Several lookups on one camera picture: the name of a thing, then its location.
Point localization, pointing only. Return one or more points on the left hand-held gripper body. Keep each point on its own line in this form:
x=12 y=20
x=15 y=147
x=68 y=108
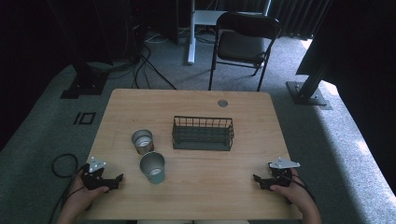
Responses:
x=93 y=181

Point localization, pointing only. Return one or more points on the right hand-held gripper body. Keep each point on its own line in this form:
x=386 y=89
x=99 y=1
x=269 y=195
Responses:
x=281 y=175

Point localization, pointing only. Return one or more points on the teal metal cup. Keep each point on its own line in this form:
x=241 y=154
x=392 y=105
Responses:
x=153 y=169

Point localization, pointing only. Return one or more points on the silver metal cup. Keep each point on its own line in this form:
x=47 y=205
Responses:
x=143 y=142

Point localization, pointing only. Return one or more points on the person's left hand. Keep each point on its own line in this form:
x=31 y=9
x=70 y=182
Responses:
x=81 y=196

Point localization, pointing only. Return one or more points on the person's right hand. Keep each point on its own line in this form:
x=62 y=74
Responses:
x=294 y=194

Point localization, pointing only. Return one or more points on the grey table grommet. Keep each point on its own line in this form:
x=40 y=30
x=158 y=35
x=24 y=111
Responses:
x=222 y=103

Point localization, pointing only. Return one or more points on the black folding chair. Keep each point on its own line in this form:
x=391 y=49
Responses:
x=241 y=46

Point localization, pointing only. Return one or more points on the dark curtain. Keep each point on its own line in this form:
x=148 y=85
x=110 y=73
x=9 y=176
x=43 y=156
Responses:
x=295 y=15

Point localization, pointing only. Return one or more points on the black stand with base plate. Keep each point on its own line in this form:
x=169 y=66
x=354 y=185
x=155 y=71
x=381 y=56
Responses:
x=85 y=82
x=306 y=93

